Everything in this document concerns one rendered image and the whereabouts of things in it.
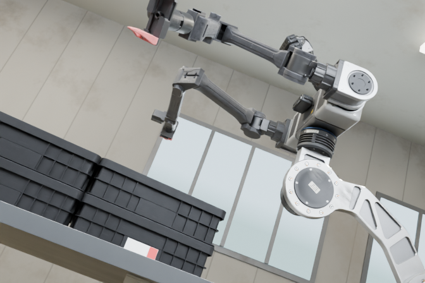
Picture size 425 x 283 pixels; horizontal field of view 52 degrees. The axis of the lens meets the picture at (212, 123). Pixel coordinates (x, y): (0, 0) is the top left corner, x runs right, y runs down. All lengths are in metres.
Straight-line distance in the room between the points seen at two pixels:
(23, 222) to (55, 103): 3.27
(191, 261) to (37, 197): 0.45
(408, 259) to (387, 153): 3.23
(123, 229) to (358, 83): 0.85
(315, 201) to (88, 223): 0.72
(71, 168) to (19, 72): 3.22
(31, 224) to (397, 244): 1.14
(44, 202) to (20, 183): 0.08
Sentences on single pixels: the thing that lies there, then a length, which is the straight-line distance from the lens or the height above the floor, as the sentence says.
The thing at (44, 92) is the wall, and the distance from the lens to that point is 4.29.
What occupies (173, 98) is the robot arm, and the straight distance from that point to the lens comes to 1.90.
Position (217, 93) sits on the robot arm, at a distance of 1.76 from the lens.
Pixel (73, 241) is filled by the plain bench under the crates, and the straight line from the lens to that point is 0.99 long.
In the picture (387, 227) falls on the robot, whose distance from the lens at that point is 1.60.
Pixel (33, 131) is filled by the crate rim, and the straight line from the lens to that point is 1.27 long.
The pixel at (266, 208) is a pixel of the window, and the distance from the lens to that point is 4.06.
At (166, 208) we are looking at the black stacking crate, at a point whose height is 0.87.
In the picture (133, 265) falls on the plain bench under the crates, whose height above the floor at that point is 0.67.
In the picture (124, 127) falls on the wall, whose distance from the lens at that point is 4.09.
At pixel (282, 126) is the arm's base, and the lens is 1.88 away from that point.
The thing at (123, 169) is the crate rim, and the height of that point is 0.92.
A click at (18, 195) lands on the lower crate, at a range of 1.23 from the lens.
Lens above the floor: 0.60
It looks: 25 degrees up
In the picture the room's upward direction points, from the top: 21 degrees clockwise
